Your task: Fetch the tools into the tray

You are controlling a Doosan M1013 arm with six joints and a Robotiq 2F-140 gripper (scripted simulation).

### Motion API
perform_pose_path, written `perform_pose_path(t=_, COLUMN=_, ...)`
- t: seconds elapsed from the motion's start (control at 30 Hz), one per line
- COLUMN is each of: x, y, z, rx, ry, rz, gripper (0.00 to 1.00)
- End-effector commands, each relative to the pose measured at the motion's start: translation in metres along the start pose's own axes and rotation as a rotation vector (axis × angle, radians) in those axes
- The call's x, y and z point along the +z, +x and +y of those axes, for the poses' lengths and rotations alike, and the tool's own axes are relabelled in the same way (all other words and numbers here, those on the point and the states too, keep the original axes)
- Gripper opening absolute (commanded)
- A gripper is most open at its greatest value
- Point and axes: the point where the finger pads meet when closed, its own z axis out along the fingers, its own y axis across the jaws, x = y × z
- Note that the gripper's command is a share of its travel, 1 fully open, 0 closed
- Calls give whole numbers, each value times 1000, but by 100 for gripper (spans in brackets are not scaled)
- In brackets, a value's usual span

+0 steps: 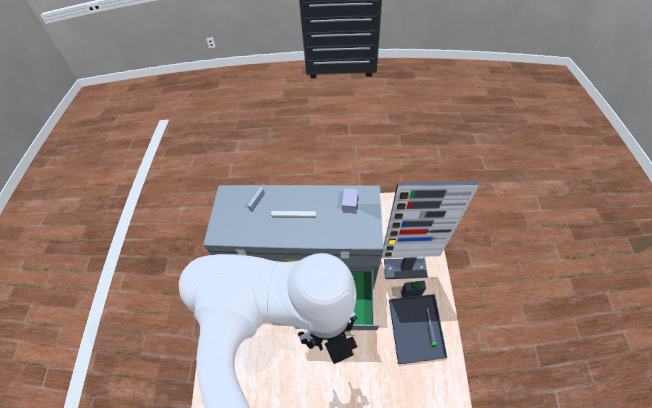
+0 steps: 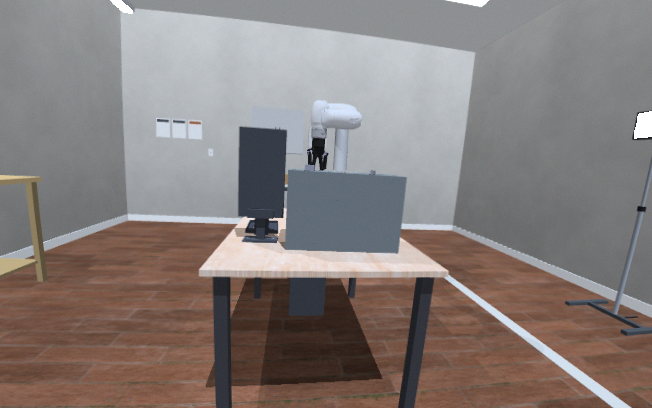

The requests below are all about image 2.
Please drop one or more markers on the grey tool chest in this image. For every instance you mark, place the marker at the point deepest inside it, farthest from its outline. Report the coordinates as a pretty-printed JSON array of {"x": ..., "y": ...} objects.
[{"x": 344, "y": 211}]

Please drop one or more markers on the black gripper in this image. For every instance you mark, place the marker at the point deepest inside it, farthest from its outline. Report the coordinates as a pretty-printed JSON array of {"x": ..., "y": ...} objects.
[{"x": 318, "y": 146}]

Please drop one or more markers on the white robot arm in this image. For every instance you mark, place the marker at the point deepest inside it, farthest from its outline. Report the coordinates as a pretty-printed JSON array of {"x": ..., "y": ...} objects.
[{"x": 340, "y": 116}]

